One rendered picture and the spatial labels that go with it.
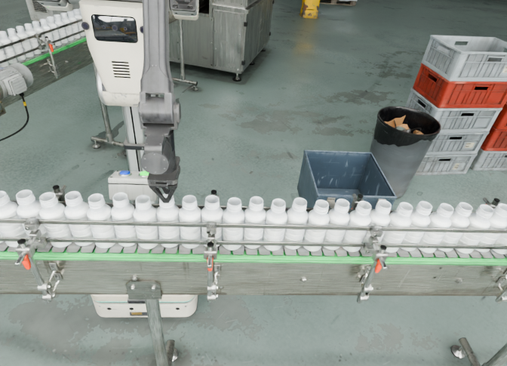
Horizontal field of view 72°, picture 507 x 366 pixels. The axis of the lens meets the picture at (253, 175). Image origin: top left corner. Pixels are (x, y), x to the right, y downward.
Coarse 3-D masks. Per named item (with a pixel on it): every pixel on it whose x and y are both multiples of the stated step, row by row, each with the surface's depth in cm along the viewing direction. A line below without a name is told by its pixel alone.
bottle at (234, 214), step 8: (232, 200) 94; (240, 200) 93; (232, 208) 92; (240, 208) 93; (224, 216) 94; (232, 216) 93; (240, 216) 94; (224, 232) 97; (232, 232) 96; (240, 232) 97; (224, 240) 99; (232, 240) 98; (240, 240) 99; (232, 248) 99
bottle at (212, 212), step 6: (210, 198) 95; (216, 198) 94; (204, 204) 94; (210, 204) 91; (216, 204) 92; (204, 210) 94; (210, 210) 93; (216, 210) 93; (222, 210) 96; (204, 216) 94; (210, 216) 93; (216, 216) 93; (222, 216) 95; (204, 222) 95; (210, 222) 94; (216, 222) 94; (222, 222) 97; (204, 228) 96; (222, 228) 99; (204, 234) 97; (216, 234) 97; (204, 240) 99
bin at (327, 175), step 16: (304, 160) 156; (320, 160) 160; (336, 160) 160; (352, 160) 161; (368, 160) 161; (304, 176) 155; (320, 176) 165; (336, 176) 166; (352, 176) 166; (368, 176) 160; (384, 176) 145; (304, 192) 154; (320, 192) 167; (336, 192) 168; (352, 192) 169; (368, 192) 159; (384, 192) 144
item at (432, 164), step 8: (424, 160) 306; (432, 160) 307; (440, 160) 338; (448, 160) 339; (456, 160) 312; (464, 160) 313; (472, 160) 314; (424, 168) 311; (432, 168) 313; (440, 168) 315; (448, 168) 316; (456, 168) 317; (464, 168) 319
